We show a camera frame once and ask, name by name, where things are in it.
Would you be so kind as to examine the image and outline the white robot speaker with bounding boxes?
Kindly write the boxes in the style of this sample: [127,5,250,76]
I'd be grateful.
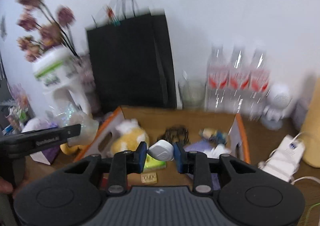
[260,83,292,131]

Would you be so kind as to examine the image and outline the middle water bottle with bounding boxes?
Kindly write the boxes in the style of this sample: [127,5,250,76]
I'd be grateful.
[227,39,249,113]

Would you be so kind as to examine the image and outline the left water bottle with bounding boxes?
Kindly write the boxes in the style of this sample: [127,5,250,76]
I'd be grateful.
[206,43,228,112]

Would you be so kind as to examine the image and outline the starry night tissue pack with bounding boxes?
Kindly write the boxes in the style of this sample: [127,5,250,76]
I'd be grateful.
[199,128,228,145]

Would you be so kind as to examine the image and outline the white charging cable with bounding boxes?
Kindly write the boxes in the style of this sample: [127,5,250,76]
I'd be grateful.
[257,132,320,187]

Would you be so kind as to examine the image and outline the green black earphone cable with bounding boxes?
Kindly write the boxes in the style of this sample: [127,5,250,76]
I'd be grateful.
[302,203,320,226]

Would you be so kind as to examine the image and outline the yellow white plush toy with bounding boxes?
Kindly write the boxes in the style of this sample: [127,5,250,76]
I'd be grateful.
[110,119,150,156]

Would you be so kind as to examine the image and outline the white detergent bottle vase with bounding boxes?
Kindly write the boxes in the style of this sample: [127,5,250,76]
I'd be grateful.
[32,47,91,115]

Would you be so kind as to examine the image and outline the water bottle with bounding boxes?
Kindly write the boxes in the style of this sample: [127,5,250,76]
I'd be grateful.
[227,39,249,113]
[206,43,228,112]
[248,44,270,120]

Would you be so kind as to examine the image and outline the dried pink roses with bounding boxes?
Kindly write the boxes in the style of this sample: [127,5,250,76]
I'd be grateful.
[16,0,80,62]

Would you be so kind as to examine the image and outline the white tissue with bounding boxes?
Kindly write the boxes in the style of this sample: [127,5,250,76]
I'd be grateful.
[204,144,232,159]

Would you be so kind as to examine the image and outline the glass cup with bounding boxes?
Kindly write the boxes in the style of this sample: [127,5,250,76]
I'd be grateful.
[178,70,206,109]

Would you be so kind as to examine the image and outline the clear plastic bag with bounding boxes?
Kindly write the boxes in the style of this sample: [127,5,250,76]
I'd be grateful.
[54,103,99,147]

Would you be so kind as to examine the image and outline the yellow mug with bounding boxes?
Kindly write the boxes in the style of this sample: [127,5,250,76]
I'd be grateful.
[60,143,83,156]

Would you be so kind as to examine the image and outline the person's left hand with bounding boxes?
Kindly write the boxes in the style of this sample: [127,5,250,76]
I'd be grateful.
[0,177,14,195]

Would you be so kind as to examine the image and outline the red cardboard box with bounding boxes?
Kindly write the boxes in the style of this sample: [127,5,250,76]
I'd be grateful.
[74,105,251,187]

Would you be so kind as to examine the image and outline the white power bank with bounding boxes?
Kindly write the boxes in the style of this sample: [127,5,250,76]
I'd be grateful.
[258,133,305,182]

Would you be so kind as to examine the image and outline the yellow thermos jug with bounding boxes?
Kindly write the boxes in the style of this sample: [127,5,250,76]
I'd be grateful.
[300,77,320,168]

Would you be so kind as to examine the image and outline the black paper bag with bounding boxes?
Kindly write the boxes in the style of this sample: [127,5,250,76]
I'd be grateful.
[86,0,177,113]

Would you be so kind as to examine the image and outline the right water bottle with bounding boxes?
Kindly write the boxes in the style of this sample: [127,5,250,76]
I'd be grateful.
[248,44,270,120]

